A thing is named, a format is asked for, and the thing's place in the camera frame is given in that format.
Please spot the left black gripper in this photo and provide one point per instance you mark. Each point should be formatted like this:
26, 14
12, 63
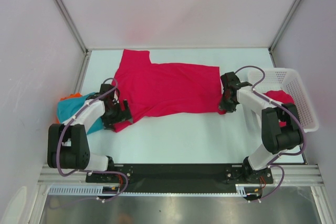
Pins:
123, 115

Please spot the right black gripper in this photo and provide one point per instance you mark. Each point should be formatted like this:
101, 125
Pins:
229, 108

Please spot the red t shirt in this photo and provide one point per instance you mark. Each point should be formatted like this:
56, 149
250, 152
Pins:
280, 96
160, 89

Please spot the white plastic perforated basket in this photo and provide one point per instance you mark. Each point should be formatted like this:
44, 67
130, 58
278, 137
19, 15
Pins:
289, 81

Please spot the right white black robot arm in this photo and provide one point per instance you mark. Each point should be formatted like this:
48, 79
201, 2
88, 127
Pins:
281, 130

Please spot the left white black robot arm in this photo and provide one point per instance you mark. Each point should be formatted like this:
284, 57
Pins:
68, 146

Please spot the folded orange t shirt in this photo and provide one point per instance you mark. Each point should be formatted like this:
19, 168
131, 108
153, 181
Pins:
75, 95

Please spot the folded teal t shirt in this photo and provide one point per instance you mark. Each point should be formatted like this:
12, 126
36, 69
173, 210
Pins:
67, 108

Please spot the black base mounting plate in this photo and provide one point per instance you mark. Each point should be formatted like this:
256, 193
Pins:
190, 178

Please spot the white slotted cable duct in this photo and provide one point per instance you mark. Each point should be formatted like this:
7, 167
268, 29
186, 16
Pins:
106, 191

